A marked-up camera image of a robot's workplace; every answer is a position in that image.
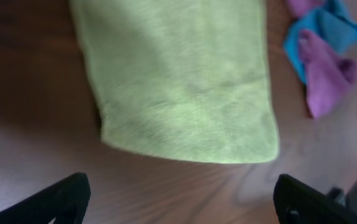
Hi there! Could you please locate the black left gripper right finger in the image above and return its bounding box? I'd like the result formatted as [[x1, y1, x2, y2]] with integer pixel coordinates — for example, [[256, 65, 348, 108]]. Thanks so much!
[[273, 174, 357, 224]]

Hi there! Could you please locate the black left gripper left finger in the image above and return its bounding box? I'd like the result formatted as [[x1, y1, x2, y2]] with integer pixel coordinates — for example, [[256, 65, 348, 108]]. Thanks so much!
[[0, 172, 91, 224]]

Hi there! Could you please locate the light green cloth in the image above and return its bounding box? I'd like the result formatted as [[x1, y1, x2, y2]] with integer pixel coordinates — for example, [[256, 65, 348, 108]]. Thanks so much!
[[70, 0, 279, 164]]

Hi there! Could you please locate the lower purple cloth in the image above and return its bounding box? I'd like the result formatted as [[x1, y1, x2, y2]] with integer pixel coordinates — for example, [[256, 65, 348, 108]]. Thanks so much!
[[299, 29, 357, 119]]

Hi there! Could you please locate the purple cloth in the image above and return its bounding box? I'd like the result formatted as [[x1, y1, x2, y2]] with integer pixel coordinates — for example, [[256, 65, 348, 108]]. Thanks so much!
[[285, 0, 325, 18], [299, 29, 357, 119]]

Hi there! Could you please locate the blue cloth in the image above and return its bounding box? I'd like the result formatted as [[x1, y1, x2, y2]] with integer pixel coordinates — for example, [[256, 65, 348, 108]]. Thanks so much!
[[284, 0, 357, 83]]

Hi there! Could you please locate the upper purple cloth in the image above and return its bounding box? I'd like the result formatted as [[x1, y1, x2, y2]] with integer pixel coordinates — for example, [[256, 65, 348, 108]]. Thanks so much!
[[285, 0, 325, 18]]

